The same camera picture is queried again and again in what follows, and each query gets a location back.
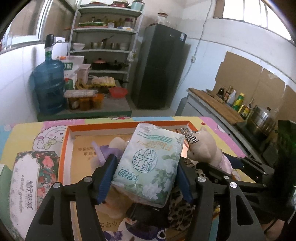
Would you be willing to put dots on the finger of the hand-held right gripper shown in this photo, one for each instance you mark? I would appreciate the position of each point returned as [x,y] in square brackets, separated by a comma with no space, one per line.
[217,172]
[235,162]

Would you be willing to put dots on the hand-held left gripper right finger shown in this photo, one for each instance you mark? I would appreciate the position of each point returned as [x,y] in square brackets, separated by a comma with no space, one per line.
[185,183]

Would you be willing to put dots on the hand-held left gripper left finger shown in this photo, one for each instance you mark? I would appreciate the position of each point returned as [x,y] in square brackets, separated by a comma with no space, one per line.
[107,176]

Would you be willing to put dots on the teddy bear pink dress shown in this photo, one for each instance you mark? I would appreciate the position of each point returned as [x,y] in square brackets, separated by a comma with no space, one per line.
[205,148]

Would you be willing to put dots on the leopard print scrunchie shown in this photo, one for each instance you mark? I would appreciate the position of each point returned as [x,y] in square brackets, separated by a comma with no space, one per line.
[180,213]

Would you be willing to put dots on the teddy bear purple dress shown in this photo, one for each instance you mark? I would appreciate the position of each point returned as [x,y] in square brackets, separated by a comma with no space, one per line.
[115,143]

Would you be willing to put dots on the orange rimmed cardboard box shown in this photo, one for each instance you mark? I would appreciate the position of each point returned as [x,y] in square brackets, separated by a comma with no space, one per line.
[81,148]

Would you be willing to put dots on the green white tissue pack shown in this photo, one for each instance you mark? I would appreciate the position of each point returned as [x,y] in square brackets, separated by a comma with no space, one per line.
[148,166]

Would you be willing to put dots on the purple white plastic packet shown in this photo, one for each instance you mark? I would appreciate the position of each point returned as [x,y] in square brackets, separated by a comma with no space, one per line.
[148,215]

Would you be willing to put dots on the person's right hand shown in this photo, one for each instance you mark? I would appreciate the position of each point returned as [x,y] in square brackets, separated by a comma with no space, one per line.
[279,233]

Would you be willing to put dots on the black induction cooker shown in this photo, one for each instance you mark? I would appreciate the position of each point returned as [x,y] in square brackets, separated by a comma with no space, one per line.
[252,141]

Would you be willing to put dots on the steel steamer pot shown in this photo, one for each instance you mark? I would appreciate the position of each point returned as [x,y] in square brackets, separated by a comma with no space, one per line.
[261,121]

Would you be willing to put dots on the grey kitchen counter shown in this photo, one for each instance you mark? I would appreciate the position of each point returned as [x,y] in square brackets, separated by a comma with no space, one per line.
[203,125]

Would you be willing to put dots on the green bottle yellow cap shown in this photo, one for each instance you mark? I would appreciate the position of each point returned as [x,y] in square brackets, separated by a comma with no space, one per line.
[238,103]

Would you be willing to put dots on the wooden cutting board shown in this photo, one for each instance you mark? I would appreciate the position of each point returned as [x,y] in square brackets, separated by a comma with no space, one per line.
[215,106]

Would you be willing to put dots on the white plastic bottle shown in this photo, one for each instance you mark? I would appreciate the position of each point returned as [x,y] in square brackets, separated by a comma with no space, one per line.
[232,98]

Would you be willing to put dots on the low green table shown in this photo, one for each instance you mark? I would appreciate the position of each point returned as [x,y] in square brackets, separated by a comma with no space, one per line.
[115,109]

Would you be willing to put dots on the dark sauce bottle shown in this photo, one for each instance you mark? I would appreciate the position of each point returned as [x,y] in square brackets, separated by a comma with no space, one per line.
[228,93]
[220,93]

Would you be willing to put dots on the orange pickle jar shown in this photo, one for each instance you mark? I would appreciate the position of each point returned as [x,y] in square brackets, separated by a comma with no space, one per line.
[98,102]
[84,104]

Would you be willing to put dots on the floral tissue pack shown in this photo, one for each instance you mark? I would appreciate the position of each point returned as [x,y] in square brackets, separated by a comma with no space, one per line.
[30,185]

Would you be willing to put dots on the brown pickle jar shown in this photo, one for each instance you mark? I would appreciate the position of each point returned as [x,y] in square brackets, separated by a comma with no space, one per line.
[73,103]

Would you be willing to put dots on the red plastic basin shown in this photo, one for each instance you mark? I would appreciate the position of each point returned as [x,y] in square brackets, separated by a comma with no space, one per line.
[118,92]

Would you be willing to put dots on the clear lidded food tray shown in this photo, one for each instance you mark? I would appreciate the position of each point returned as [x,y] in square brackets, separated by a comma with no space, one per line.
[80,93]

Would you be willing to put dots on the colourful cartoon printed blanket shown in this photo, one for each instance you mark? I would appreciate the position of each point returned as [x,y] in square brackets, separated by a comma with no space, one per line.
[27,129]

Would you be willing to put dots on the egg tray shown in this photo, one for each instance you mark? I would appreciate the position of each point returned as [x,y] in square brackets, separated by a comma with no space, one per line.
[103,81]

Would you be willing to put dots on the bunch of bananas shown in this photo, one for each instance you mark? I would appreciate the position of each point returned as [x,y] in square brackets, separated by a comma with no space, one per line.
[83,84]

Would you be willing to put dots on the green snack bag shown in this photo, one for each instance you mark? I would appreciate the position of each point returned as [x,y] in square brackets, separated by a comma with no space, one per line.
[70,83]

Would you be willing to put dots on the green white carton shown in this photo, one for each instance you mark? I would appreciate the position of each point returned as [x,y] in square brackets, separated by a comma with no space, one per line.
[4,183]

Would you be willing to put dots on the blue water jug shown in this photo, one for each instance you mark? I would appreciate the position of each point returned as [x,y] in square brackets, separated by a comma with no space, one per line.
[47,88]

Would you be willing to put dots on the black wok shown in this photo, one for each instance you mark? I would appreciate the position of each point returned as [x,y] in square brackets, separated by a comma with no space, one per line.
[118,66]

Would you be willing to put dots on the red lidded black pot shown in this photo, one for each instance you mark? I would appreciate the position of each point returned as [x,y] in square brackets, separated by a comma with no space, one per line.
[100,64]

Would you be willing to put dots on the white flour sack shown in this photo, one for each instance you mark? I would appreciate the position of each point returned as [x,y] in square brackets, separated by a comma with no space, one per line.
[69,67]

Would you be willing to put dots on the dark refrigerator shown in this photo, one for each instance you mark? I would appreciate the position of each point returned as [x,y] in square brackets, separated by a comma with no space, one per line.
[159,69]

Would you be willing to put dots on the steel cup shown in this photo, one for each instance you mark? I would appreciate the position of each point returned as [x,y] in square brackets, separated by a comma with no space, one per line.
[114,45]

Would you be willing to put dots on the stack of white bowls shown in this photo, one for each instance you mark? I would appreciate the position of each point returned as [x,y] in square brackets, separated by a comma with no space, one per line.
[124,46]

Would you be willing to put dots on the steel pot with ladle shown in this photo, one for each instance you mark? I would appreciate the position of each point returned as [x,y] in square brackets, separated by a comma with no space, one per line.
[99,44]

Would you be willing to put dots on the white bowl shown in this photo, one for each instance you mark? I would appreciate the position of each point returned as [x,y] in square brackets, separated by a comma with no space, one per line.
[78,46]

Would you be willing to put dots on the white metal shelf rack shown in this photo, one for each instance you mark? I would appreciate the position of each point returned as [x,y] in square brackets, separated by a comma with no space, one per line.
[104,32]

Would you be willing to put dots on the black water pump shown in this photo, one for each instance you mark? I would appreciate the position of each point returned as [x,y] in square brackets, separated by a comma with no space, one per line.
[49,41]

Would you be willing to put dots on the barred upper window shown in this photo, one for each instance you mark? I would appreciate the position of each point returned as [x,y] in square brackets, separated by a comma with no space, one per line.
[249,14]

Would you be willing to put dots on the row of condiment jars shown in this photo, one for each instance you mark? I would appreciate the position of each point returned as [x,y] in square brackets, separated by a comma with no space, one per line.
[113,23]

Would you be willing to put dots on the green tray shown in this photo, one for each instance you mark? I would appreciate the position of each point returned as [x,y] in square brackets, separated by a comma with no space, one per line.
[91,23]

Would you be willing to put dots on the clear glass jar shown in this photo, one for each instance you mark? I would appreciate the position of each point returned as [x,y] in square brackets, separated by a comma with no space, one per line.
[163,19]

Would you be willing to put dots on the red cooking pans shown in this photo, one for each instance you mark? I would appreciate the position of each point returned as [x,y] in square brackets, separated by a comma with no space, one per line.
[120,4]

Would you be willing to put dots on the aluminium sliding window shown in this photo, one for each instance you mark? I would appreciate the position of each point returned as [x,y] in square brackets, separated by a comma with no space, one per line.
[27,23]

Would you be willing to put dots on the teal lidded jar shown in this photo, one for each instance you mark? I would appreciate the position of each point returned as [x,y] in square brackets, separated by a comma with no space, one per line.
[138,5]

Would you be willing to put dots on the red plate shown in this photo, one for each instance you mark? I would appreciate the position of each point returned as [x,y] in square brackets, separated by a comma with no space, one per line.
[99,3]

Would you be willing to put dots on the cardboard wall panel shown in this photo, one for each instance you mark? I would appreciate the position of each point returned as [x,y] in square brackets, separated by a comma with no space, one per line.
[249,74]

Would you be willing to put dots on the white wall socket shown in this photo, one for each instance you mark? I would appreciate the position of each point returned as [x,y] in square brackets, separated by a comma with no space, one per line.
[194,59]

